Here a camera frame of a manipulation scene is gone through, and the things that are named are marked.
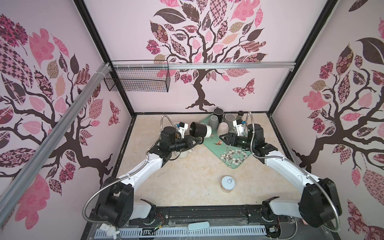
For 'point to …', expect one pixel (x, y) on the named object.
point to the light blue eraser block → (198, 225)
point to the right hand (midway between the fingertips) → (222, 135)
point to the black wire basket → (139, 80)
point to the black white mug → (200, 130)
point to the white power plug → (110, 230)
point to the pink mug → (222, 128)
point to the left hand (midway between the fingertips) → (201, 142)
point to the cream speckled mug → (183, 155)
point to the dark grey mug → (229, 118)
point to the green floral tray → (234, 156)
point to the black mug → (219, 112)
